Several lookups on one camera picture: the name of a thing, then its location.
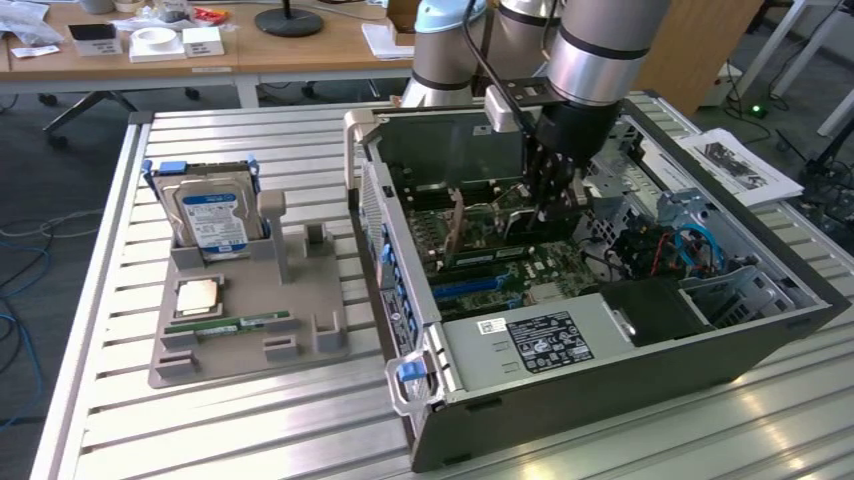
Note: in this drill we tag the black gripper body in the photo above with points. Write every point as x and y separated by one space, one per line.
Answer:
574 132

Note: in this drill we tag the green graphics card black cooler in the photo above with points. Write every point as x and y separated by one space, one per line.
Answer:
516 227

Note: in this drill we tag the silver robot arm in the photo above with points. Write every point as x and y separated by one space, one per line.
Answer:
601 60

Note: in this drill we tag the silver metal drive cage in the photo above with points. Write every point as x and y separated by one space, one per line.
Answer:
628 220

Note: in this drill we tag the green motherboard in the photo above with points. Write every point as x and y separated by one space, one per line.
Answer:
554 265

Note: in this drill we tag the black RAM slot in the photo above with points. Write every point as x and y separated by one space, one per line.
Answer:
428 189
428 202

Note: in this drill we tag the white socket box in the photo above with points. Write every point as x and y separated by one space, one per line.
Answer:
724 90

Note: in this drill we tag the stack of printed papers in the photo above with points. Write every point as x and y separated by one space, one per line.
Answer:
735 165

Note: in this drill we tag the wooden cabinet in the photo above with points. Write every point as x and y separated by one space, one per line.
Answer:
708 60

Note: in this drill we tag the black plastic shroud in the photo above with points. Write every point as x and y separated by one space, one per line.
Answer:
655 310

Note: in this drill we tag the blue slot clip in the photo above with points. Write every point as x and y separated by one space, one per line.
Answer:
401 296
384 255

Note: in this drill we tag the black device with green light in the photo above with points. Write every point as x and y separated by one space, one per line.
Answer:
759 110

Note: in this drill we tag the silver disk bay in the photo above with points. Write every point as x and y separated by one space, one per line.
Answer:
755 290

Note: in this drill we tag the white papers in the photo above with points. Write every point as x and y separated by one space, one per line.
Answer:
384 45

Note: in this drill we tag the silver power supply unit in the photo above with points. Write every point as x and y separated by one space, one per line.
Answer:
488 360

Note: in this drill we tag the brown cardboard box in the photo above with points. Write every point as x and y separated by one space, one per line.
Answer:
401 15

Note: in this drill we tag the dark grey open PC case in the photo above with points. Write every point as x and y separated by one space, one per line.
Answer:
601 390

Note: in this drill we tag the blue case latch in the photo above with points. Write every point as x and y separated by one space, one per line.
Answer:
409 372

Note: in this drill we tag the black round lamp base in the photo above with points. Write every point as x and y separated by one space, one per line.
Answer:
289 22

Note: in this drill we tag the grey parts rack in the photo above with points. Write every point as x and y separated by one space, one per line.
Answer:
254 310

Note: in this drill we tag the hard disk with blue caddy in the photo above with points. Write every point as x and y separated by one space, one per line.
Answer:
214 220

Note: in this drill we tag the silver CPU chip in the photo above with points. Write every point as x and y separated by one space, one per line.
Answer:
199 297

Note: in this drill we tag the plain white box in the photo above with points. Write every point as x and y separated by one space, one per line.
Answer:
202 42

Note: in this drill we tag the red packets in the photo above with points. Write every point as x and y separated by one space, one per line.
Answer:
210 16

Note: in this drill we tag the flat white box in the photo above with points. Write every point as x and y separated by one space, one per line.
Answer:
157 55

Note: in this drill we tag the dark jar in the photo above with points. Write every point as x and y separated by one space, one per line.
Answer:
174 12

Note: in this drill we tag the white tape roll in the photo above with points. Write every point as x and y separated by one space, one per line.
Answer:
154 37

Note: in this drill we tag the black office chair base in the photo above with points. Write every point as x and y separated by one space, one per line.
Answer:
81 111

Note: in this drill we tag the white bowl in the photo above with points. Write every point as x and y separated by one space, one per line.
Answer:
129 6

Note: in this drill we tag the white box with black top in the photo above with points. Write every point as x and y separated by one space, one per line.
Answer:
97 42

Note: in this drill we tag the grey cup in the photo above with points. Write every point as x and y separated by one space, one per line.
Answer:
98 6

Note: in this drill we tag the white card with print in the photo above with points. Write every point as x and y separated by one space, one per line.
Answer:
34 51

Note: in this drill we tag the clear plastic bag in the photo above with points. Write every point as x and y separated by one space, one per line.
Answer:
27 22

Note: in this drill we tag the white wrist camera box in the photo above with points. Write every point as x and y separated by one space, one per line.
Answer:
502 112

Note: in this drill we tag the white desk frame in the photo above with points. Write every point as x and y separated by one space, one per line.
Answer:
768 47

